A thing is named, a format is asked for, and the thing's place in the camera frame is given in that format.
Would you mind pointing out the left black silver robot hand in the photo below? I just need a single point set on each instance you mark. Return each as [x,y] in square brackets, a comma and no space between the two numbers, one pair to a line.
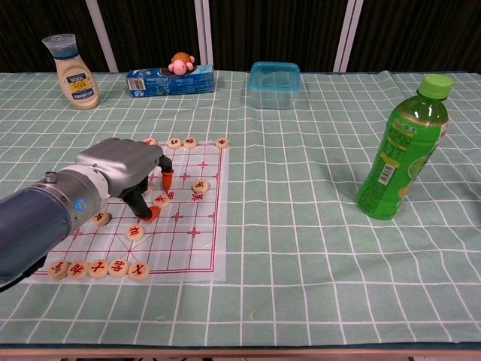
[124,161]

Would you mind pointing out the wooden xiangqi chess piece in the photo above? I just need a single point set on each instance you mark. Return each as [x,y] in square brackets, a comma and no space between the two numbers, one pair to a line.
[101,218]
[222,143]
[161,201]
[98,269]
[118,267]
[77,270]
[200,185]
[59,270]
[190,142]
[138,272]
[151,141]
[173,143]
[134,232]

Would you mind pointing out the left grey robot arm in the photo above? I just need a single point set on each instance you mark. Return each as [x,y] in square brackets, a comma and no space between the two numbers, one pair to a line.
[34,218]

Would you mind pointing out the cream salad dressing bottle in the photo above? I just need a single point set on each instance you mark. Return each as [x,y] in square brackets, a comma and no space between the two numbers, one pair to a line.
[77,86]

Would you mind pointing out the blue cookie box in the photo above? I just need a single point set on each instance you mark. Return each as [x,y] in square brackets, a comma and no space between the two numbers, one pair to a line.
[169,84]

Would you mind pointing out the translucent xiangqi board sheet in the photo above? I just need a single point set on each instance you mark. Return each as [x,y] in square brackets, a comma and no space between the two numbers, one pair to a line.
[180,255]

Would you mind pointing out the pink turtle toy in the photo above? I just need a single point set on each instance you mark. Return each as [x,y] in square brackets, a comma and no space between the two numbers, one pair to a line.
[179,65]

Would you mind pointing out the black partition panel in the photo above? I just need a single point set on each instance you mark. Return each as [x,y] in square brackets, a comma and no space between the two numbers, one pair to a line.
[278,26]
[37,19]
[421,30]
[150,26]

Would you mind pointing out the clear blue plastic container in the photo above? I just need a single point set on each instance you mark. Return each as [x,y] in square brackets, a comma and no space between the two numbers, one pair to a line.
[272,86]

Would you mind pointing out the green checkered tablecloth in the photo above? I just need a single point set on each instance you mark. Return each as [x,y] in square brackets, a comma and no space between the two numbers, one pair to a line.
[300,225]

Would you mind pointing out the green tea bottle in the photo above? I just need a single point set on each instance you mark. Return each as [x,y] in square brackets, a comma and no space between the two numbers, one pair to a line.
[398,169]

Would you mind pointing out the white partition frame post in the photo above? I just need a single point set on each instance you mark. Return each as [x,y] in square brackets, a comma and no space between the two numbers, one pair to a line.
[100,34]
[348,34]
[203,30]

